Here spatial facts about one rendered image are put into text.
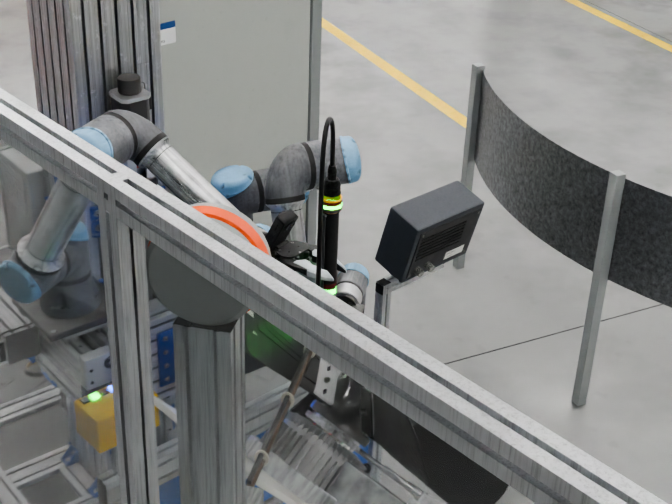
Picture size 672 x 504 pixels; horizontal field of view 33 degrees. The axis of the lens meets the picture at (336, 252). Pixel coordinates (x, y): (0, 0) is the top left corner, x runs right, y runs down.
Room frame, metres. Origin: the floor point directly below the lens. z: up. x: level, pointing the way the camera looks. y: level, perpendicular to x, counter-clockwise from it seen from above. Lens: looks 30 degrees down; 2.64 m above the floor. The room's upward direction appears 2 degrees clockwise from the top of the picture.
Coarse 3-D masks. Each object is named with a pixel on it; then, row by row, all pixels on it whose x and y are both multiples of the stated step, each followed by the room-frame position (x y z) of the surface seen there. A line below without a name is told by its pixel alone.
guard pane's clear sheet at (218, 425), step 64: (0, 192) 1.42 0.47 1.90; (64, 192) 1.29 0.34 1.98; (0, 256) 1.44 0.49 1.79; (64, 256) 1.30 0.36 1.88; (0, 320) 1.46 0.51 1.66; (64, 320) 1.31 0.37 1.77; (192, 320) 1.09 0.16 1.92; (256, 320) 1.00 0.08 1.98; (0, 384) 1.49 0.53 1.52; (64, 384) 1.33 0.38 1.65; (192, 384) 1.09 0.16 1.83; (256, 384) 1.00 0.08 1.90; (320, 384) 0.93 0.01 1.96; (0, 448) 1.51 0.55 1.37; (64, 448) 1.34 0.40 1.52; (192, 448) 1.09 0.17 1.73; (256, 448) 1.00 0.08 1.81; (320, 448) 0.92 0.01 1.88; (384, 448) 0.86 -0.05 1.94; (448, 448) 0.80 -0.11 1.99
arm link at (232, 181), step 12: (228, 168) 2.84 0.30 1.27; (240, 168) 2.83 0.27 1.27; (216, 180) 2.78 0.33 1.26; (228, 180) 2.77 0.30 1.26; (240, 180) 2.76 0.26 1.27; (252, 180) 2.79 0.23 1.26; (228, 192) 2.74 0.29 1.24; (240, 192) 2.75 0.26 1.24; (252, 192) 2.77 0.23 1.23; (240, 204) 2.75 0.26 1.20; (252, 204) 2.77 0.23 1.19; (252, 216) 2.79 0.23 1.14
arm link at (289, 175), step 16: (288, 160) 2.46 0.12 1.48; (304, 160) 2.46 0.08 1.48; (272, 176) 2.45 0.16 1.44; (288, 176) 2.44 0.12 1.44; (304, 176) 2.45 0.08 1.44; (272, 192) 2.43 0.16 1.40; (288, 192) 2.42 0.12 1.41; (304, 192) 2.47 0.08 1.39; (272, 208) 2.43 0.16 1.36; (288, 208) 2.42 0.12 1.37; (288, 240) 2.39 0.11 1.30; (304, 240) 2.41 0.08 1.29
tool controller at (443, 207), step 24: (432, 192) 2.76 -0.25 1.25; (456, 192) 2.78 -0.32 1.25; (408, 216) 2.64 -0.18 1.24; (432, 216) 2.66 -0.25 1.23; (456, 216) 2.69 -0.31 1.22; (384, 240) 2.68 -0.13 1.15; (408, 240) 2.61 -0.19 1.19; (432, 240) 2.65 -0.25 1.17; (456, 240) 2.73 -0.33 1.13; (384, 264) 2.67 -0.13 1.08; (408, 264) 2.62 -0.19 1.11; (432, 264) 2.67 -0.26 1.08
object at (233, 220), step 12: (192, 204) 1.32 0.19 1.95; (204, 204) 1.31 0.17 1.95; (216, 204) 1.31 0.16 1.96; (216, 216) 1.27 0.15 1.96; (228, 216) 1.28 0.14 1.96; (240, 216) 1.30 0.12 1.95; (228, 228) 1.26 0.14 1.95; (240, 228) 1.27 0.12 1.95; (252, 228) 1.28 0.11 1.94; (252, 240) 1.26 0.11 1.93; (264, 240) 1.29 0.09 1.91
